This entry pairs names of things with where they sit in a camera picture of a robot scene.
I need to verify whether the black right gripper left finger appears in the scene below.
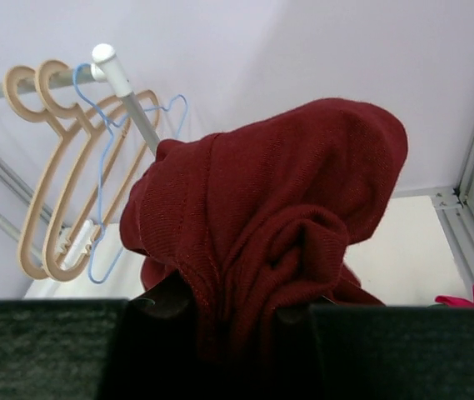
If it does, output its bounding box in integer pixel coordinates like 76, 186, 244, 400
0, 274, 195, 399

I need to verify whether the maroon t-shirt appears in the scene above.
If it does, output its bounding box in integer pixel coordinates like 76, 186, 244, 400
119, 98, 408, 398

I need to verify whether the white metal clothes rack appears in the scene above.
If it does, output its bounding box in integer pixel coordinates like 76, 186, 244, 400
0, 43, 161, 282

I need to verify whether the beige hanger of pink shirt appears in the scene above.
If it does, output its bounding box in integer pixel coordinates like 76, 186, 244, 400
2, 64, 146, 279

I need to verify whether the blue hanger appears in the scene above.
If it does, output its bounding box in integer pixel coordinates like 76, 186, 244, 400
72, 62, 188, 284

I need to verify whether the beige hanger of green shirt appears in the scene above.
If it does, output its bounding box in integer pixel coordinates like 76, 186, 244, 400
35, 59, 162, 283

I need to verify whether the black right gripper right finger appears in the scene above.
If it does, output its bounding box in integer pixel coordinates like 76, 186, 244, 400
276, 302, 474, 399

